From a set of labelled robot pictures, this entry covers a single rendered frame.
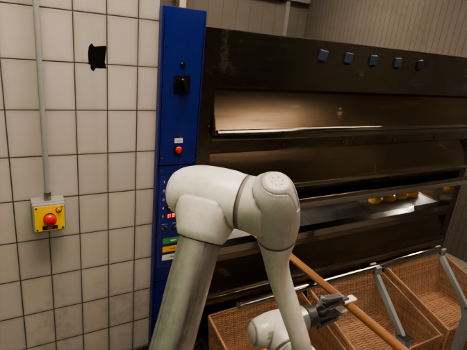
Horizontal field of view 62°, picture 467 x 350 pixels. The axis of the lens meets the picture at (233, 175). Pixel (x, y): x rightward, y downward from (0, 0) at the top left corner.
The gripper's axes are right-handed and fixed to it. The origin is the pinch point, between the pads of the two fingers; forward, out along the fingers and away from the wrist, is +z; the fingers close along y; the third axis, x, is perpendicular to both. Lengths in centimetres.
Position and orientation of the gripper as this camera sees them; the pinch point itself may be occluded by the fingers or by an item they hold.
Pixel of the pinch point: (347, 303)
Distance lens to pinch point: 156.1
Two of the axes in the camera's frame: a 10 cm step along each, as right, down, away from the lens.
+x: 4.8, 3.3, -8.1
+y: -1.0, 9.4, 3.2
